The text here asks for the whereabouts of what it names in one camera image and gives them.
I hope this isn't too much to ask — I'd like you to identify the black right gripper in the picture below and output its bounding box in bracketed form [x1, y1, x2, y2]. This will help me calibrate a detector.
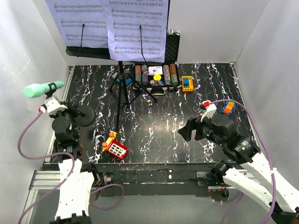
[177, 112, 225, 147]

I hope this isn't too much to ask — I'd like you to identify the black microphone desk stand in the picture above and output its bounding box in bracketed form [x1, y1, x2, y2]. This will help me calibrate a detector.
[44, 84, 95, 128]

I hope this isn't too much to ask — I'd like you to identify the mint green toy microphone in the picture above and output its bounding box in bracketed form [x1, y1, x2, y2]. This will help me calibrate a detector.
[23, 81, 65, 98]

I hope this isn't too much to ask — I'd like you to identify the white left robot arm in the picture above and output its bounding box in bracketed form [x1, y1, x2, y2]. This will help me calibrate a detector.
[46, 102, 100, 224]

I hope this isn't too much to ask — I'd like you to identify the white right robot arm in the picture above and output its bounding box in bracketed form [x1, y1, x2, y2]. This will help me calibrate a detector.
[178, 114, 299, 216]

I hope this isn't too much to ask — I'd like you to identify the orange blue toy brick stack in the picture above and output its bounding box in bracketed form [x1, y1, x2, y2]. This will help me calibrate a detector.
[221, 101, 236, 116]

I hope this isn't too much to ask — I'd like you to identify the yellow toy brick tray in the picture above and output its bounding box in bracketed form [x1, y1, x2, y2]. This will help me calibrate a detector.
[181, 76, 194, 92]

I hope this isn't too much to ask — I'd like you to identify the red yellow toy brick house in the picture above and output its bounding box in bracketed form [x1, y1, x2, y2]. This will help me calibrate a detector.
[101, 132, 129, 160]

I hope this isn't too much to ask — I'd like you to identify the black poker chip case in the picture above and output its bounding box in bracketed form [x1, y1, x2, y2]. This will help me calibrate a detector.
[130, 28, 181, 96]

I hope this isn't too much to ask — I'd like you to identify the yellow round dealer chip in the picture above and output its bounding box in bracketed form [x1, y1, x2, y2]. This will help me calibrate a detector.
[153, 74, 162, 81]

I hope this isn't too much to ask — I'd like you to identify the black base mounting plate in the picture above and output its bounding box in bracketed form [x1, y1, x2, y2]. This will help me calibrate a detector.
[82, 163, 228, 197]

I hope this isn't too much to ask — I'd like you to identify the white playing card deck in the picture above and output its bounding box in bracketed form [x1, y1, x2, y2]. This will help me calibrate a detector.
[148, 66, 163, 75]

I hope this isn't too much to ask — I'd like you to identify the blue toy brick block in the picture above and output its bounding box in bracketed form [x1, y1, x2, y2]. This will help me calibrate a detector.
[111, 71, 134, 89]

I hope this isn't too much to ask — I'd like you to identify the black music stand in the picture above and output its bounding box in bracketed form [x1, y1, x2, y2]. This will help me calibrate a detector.
[66, 45, 157, 132]

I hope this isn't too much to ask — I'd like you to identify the left sheet music page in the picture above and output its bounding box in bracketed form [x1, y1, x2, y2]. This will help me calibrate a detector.
[46, 0, 108, 49]

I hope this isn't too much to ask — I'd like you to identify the sheet music page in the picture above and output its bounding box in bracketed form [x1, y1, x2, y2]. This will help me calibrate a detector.
[102, 0, 170, 63]
[46, 0, 108, 49]

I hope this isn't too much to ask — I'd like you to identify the right sheet music page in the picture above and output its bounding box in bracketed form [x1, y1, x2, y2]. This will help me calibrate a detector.
[102, 0, 170, 63]

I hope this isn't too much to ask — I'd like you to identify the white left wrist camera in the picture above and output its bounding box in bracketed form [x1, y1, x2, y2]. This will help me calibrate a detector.
[38, 96, 68, 116]

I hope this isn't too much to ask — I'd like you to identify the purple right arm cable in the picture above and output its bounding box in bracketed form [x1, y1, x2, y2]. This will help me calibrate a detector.
[210, 99, 278, 224]

